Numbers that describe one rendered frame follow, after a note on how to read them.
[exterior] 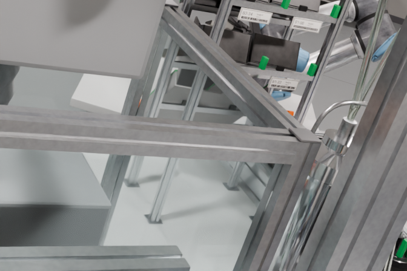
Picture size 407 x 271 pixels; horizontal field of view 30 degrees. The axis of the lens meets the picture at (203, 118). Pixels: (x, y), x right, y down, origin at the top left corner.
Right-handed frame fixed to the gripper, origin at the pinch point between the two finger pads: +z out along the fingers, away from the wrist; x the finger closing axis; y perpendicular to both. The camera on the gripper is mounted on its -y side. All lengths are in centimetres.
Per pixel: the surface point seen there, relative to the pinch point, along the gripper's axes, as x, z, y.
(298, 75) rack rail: -53, -25, 22
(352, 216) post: -153, -20, 62
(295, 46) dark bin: -51, -22, 14
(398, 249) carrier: -48, -66, 52
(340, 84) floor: 380, -135, -106
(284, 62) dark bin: -51, -21, 19
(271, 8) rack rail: -67, -11, 13
